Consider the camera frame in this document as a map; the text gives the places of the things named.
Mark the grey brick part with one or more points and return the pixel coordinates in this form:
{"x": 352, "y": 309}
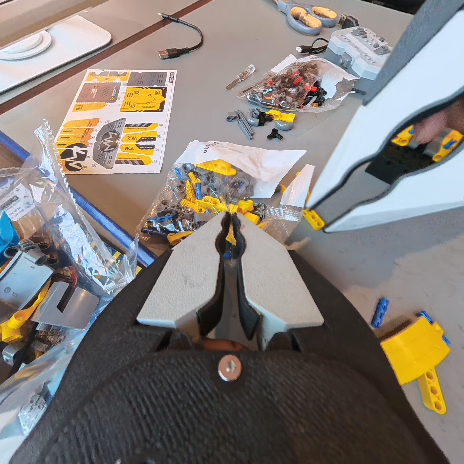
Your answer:
{"x": 435, "y": 143}

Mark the grey dome part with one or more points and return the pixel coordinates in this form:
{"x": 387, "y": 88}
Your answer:
{"x": 284, "y": 125}

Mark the black cross connector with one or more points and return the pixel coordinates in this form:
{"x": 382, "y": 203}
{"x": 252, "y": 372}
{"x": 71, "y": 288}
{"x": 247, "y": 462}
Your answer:
{"x": 274, "y": 134}

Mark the person's right hand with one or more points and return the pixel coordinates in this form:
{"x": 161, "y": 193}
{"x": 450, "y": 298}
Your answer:
{"x": 435, "y": 123}

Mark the grey pin connector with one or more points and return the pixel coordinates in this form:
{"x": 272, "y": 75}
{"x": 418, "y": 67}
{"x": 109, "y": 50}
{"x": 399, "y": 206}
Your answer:
{"x": 232, "y": 116}

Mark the yellow axle connector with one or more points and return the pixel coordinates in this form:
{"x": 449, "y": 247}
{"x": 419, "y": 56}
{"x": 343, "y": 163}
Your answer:
{"x": 282, "y": 116}

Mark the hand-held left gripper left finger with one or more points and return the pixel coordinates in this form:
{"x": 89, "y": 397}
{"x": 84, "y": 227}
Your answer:
{"x": 181, "y": 282}

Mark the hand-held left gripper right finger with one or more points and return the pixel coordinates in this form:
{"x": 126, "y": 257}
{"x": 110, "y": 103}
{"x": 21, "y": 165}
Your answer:
{"x": 279, "y": 286}

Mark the yellow five-hole beam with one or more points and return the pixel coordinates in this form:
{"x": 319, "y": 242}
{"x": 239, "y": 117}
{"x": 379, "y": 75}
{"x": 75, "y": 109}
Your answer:
{"x": 433, "y": 391}

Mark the yellow panel brick blue pin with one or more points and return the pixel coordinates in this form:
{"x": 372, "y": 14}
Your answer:
{"x": 413, "y": 348}

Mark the blue long pin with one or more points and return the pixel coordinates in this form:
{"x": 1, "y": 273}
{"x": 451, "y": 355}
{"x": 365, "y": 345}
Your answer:
{"x": 380, "y": 312}

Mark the blue cardboard kit box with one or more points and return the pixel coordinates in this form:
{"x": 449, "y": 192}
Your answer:
{"x": 108, "y": 224}

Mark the clear bag of small pins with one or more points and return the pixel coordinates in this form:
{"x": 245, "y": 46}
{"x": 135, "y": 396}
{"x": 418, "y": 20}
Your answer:
{"x": 253, "y": 163}

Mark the yellow holed brick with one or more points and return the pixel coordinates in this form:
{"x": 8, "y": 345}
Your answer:
{"x": 451, "y": 145}
{"x": 402, "y": 136}

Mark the clear bag black red parts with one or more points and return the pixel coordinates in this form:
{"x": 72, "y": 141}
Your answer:
{"x": 290, "y": 87}

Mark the sticker sheet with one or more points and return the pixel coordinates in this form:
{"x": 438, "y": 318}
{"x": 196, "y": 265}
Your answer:
{"x": 116, "y": 119}

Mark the yellow short holed beam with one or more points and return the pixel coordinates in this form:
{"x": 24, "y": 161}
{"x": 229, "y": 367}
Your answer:
{"x": 313, "y": 219}

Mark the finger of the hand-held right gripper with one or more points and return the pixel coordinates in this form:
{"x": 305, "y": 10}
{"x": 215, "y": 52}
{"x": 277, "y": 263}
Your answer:
{"x": 391, "y": 108}
{"x": 417, "y": 203}

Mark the large white label parts bag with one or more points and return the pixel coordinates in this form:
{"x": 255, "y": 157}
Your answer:
{"x": 65, "y": 224}

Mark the black perforated block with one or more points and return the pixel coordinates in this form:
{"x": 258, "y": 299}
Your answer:
{"x": 395, "y": 166}

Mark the grey battery hub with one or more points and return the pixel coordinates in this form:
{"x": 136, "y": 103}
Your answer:
{"x": 359, "y": 54}

